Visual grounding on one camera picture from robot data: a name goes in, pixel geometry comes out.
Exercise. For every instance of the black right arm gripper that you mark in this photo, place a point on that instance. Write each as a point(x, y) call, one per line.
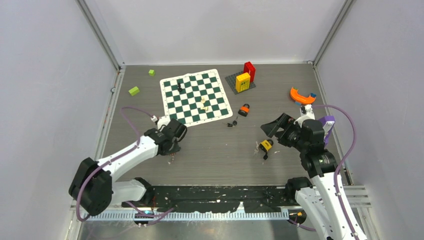
point(286, 122)

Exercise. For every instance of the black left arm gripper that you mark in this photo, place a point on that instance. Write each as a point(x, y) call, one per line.
point(175, 148)

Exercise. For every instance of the yellow black key fob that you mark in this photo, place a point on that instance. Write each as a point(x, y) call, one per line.
point(264, 146)

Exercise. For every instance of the black keys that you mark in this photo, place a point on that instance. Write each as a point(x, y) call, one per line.
point(232, 124)

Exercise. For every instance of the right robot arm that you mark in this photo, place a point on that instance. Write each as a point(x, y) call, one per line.
point(321, 194)

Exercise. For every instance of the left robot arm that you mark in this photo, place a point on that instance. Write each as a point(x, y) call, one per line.
point(96, 184)

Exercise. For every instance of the orange curved toy track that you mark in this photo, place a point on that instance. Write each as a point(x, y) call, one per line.
point(301, 99)

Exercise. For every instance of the green white chess mat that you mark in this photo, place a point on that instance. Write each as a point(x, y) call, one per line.
point(185, 106)

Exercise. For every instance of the purple white device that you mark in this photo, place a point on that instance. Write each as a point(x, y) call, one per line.
point(327, 125)

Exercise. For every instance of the light green block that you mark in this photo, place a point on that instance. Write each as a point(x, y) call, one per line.
point(134, 91)

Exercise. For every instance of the yellow building block tower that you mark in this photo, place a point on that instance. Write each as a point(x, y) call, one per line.
point(242, 82)

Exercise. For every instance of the small green cube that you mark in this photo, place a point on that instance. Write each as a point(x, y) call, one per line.
point(152, 72)

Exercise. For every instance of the red building block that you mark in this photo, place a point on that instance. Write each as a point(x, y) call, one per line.
point(250, 69)

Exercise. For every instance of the dark grey building baseplate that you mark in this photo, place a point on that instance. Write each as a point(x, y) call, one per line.
point(231, 80)

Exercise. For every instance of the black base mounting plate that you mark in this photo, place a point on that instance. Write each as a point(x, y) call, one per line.
point(218, 198)

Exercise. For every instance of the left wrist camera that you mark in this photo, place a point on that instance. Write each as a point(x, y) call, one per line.
point(161, 121)

